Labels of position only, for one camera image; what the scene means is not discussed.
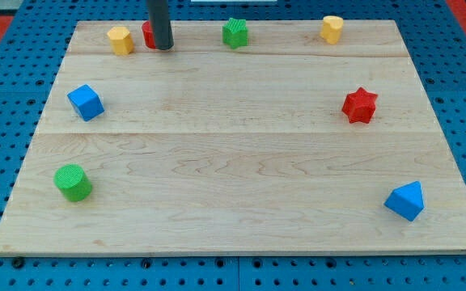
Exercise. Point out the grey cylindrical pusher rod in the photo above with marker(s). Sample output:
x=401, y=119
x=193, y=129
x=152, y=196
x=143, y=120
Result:
x=160, y=23

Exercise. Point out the yellow heart block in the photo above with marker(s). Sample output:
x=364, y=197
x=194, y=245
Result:
x=332, y=28

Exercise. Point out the red star block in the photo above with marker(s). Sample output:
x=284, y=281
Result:
x=359, y=106

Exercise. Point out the blue triangular prism block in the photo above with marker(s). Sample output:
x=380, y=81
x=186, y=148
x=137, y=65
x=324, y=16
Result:
x=407, y=200

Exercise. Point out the green star block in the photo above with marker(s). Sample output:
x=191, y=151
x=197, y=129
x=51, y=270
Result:
x=235, y=33

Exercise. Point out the blue cube block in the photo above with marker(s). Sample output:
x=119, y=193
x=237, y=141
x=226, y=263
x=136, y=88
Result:
x=86, y=102

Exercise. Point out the wooden board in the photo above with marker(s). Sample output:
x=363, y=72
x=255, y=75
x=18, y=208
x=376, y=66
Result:
x=209, y=150

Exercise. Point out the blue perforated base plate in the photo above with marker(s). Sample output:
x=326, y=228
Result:
x=30, y=56

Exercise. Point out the green cylinder block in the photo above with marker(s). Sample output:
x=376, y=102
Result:
x=71, y=180

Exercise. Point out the red cylinder block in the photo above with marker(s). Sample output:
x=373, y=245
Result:
x=148, y=35

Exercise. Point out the yellow hexagon block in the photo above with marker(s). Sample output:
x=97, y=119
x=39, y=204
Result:
x=121, y=40

